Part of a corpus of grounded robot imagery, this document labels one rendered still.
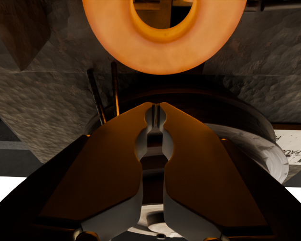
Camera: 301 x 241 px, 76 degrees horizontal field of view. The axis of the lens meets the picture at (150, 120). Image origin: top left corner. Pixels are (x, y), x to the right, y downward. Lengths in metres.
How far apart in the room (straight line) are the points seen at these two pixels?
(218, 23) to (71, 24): 0.20
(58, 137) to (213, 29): 0.55
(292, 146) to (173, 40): 0.53
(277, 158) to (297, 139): 0.24
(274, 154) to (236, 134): 0.10
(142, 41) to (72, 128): 0.43
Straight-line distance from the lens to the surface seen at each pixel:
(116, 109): 0.28
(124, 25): 0.22
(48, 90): 0.51
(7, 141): 6.55
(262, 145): 0.37
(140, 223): 0.51
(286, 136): 0.63
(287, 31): 0.35
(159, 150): 0.31
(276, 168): 0.45
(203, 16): 0.22
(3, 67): 0.27
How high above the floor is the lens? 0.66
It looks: 50 degrees up
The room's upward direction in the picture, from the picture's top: 179 degrees clockwise
